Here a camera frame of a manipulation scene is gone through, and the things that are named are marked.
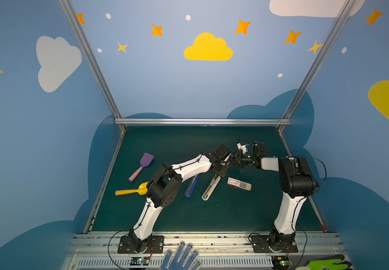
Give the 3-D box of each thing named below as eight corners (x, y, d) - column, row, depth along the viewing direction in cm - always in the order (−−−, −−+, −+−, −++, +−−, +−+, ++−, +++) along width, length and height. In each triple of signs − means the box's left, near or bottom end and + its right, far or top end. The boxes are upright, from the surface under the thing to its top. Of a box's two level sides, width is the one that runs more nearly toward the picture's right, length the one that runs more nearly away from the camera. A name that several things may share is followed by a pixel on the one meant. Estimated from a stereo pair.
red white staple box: (226, 183, 97) (226, 181, 95) (227, 178, 99) (228, 176, 98) (250, 191, 94) (251, 189, 93) (250, 185, 97) (251, 183, 95)
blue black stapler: (184, 195, 91) (183, 193, 89) (195, 174, 100) (195, 172, 98) (189, 197, 91) (189, 195, 88) (199, 176, 99) (200, 174, 97)
